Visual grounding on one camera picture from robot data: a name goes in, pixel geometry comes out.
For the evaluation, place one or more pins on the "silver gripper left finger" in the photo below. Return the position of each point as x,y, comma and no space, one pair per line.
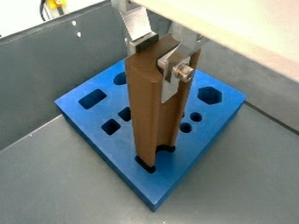
139,34

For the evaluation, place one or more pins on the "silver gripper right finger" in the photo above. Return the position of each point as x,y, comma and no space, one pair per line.
181,43

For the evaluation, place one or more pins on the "brown arch-profile block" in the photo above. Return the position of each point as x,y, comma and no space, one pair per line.
156,119

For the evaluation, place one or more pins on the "blue foam shape board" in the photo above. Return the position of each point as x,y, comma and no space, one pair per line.
95,107

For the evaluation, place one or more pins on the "yellow black object behind wall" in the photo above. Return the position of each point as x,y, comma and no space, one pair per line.
52,9

